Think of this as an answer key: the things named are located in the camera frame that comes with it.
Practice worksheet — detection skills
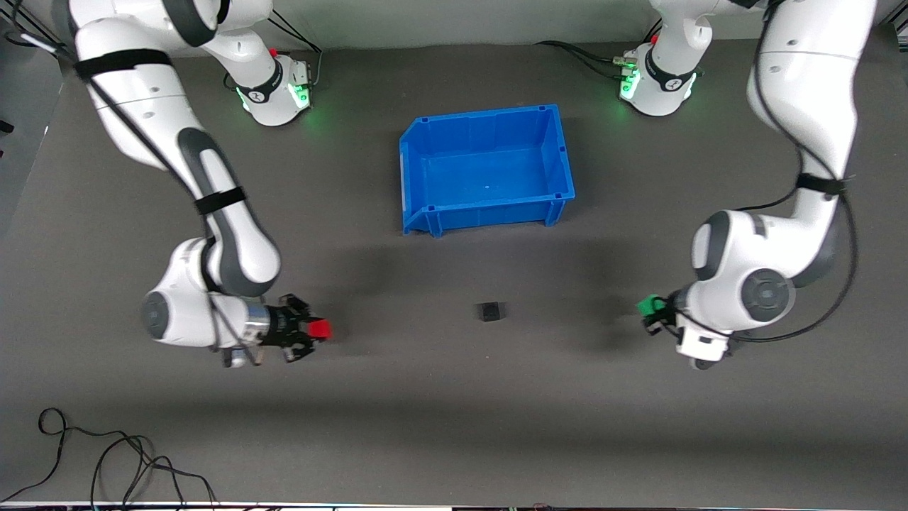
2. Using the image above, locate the black arm base cable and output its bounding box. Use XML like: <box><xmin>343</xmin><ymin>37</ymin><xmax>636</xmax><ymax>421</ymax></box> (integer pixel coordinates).
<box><xmin>223</xmin><ymin>11</ymin><xmax>324</xmax><ymax>91</ymax></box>
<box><xmin>535</xmin><ymin>40</ymin><xmax>633</xmax><ymax>80</ymax></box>

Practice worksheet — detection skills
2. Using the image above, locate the thin black loose cable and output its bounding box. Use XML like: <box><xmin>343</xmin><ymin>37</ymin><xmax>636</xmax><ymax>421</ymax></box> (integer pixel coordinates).
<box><xmin>0</xmin><ymin>408</ymin><xmax>153</xmax><ymax>502</ymax></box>
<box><xmin>91</xmin><ymin>434</ymin><xmax>218</xmax><ymax>507</ymax></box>

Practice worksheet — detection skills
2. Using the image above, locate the black left arm base cable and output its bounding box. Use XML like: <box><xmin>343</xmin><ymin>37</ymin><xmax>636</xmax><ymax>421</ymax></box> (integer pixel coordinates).
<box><xmin>535</xmin><ymin>40</ymin><xmax>633</xmax><ymax>80</ymax></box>

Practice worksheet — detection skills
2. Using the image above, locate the blue plastic storage bin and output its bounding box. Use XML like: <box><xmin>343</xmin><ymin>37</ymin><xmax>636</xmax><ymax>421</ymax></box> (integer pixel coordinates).
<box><xmin>399</xmin><ymin>104</ymin><xmax>576</xmax><ymax>238</ymax></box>

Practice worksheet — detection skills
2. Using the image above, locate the black right arm base cable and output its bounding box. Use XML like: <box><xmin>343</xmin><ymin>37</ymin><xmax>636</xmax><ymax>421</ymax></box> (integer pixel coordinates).
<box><xmin>223</xmin><ymin>11</ymin><xmax>324</xmax><ymax>91</ymax></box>

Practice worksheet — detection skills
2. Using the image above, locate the dark grey table mat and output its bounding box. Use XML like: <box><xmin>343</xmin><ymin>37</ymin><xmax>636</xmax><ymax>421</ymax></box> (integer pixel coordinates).
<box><xmin>0</xmin><ymin>27</ymin><xmax>908</xmax><ymax>506</ymax></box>

